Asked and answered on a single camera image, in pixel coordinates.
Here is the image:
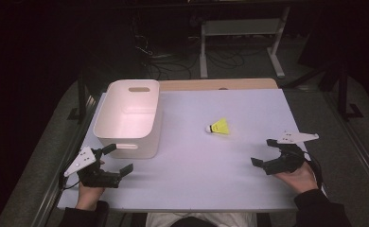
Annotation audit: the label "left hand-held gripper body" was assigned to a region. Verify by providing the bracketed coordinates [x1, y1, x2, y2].
[63, 146, 124, 189]

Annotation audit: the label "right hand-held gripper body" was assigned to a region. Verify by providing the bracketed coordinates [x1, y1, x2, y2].
[262, 131, 320, 176]

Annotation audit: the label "white plastic storage bin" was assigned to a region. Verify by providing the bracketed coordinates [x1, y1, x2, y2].
[93, 79, 163, 160]

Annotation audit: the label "yellow shuttlecock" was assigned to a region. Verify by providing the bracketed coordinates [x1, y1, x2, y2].
[204, 117, 231, 136]

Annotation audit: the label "person's left hand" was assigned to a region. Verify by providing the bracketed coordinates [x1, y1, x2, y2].
[75, 159, 107, 212]

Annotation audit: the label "person's right hand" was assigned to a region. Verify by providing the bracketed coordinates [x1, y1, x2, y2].
[273, 160, 319, 195]

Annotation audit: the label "black metal stand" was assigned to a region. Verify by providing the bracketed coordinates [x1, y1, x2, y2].
[336, 61, 365, 122]
[66, 71, 90, 123]

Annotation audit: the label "person's lap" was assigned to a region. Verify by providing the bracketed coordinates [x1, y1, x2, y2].
[145, 211, 258, 227]

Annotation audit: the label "left hand-held gripper cable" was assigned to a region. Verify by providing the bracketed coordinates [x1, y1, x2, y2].
[58, 159, 81, 192]

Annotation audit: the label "hand-held gripper cable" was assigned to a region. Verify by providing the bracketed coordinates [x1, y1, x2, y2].
[300, 150, 325, 191]
[58, 159, 81, 192]

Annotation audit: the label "right hand-held gripper cable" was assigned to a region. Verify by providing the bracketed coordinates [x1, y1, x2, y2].
[300, 150, 325, 191]

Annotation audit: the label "aluminium rail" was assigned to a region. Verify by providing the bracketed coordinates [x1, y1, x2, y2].
[324, 91, 369, 198]
[30, 94, 99, 227]

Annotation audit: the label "black cables on floor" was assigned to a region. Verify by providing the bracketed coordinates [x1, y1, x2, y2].
[133, 29, 247, 80]

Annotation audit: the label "white metal table frame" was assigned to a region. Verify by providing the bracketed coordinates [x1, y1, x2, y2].
[199, 6, 291, 79]

